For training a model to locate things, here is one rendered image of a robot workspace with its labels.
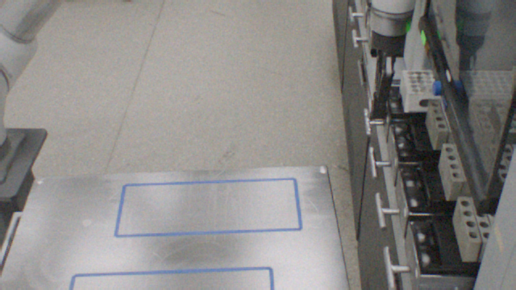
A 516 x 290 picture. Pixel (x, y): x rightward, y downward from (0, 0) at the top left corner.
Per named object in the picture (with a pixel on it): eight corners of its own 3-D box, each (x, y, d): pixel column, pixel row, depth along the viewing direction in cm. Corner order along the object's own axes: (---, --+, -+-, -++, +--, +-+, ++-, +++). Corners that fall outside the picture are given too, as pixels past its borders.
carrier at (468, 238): (475, 267, 112) (482, 243, 108) (463, 267, 112) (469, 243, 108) (463, 219, 121) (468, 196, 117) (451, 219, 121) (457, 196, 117)
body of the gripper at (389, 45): (409, 38, 138) (404, 76, 144) (404, 19, 144) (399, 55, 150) (374, 37, 138) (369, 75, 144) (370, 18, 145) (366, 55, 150)
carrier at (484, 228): (488, 267, 112) (496, 244, 108) (476, 267, 112) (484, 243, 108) (474, 220, 121) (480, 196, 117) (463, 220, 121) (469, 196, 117)
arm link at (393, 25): (411, -5, 141) (407, 20, 145) (369, -6, 141) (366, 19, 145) (418, 14, 134) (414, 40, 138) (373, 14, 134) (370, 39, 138)
